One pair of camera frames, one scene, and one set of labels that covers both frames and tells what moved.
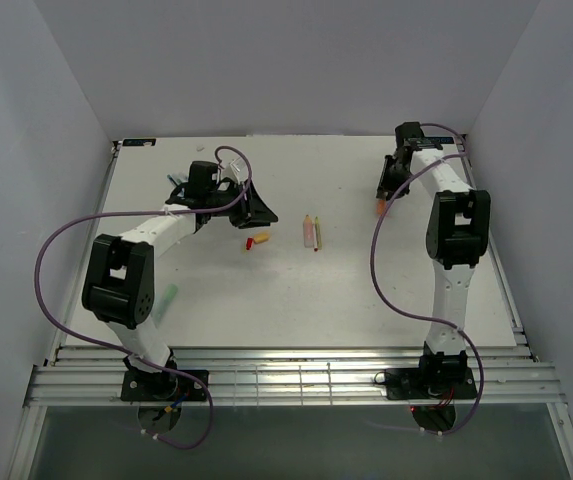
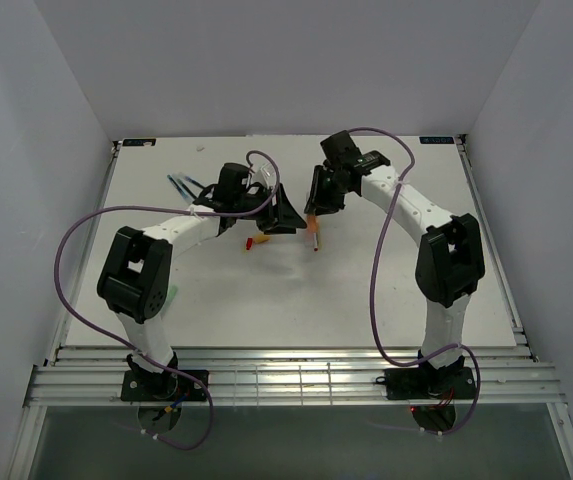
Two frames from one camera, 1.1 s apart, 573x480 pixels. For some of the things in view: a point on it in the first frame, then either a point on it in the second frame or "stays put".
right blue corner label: [439, 139] stays put
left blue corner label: [139, 142] stays put
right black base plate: [429, 383] stays put
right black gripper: [386, 185] to [317, 200]
